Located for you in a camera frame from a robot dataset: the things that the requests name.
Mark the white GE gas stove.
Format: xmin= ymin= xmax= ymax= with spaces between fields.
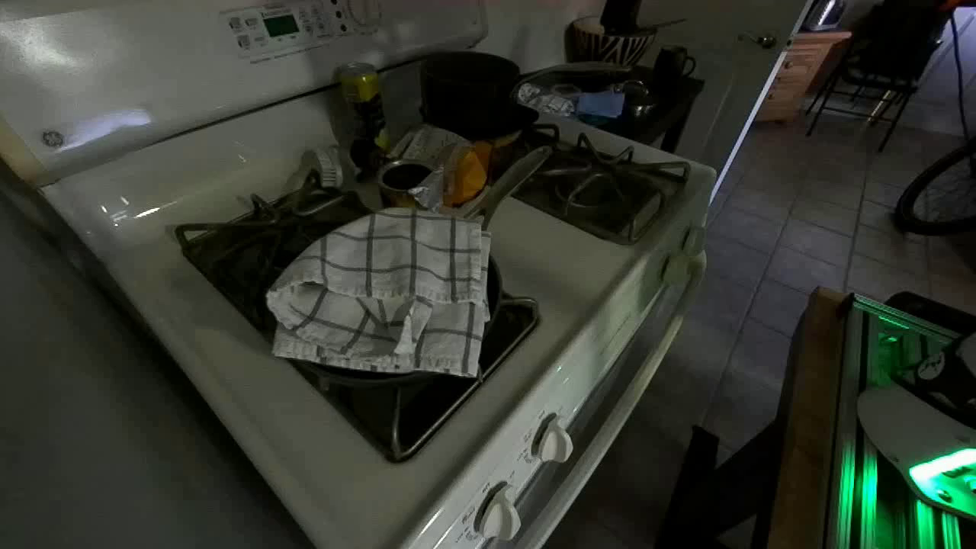
xmin=0 ymin=0 xmax=719 ymax=549

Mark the small orange container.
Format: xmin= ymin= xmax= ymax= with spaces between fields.
xmin=443 ymin=141 xmax=494 ymax=209

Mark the white stove knob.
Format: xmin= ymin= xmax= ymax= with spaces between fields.
xmin=472 ymin=486 xmax=526 ymax=541
xmin=528 ymin=410 xmax=578 ymax=465

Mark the striped woven basket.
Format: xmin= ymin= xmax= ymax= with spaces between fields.
xmin=564 ymin=8 xmax=663 ymax=70

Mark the black cooking pot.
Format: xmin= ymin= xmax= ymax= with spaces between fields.
xmin=419 ymin=52 xmax=542 ymax=146

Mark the white checked kitchen towel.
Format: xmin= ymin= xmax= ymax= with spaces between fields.
xmin=266 ymin=208 xmax=499 ymax=380

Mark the small metal cup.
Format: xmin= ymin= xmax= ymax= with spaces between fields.
xmin=377 ymin=157 xmax=443 ymax=209

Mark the black burner grate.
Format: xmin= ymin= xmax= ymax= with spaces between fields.
xmin=174 ymin=187 xmax=542 ymax=465
xmin=513 ymin=121 xmax=696 ymax=247

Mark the small blue package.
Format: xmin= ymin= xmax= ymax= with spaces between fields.
xmin=573 ymin=89 xmax=629 ymax=127

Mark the black mug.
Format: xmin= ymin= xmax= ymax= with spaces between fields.
xmin=650 ymin=43 xmax=700 ymax=93

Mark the green-lit robot stand frame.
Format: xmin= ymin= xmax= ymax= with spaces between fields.
xmin=828 ymin=290 xmax=976 ymax=549

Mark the bicycle wheel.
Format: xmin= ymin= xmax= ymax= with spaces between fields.
xmin=890 ymin=134 xmax=976 ymax=239

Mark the black chair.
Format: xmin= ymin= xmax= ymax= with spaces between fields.
xmin=805 ymin=0 xmax=955 ymax=152

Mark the yellow-capped spray can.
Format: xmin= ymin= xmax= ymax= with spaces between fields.
xmin=334 ymin=61 xmax=391 ymax=176

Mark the wooden board edge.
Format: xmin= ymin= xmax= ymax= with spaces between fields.
xmin=767 ymin=286 xmax=852 ymax=549

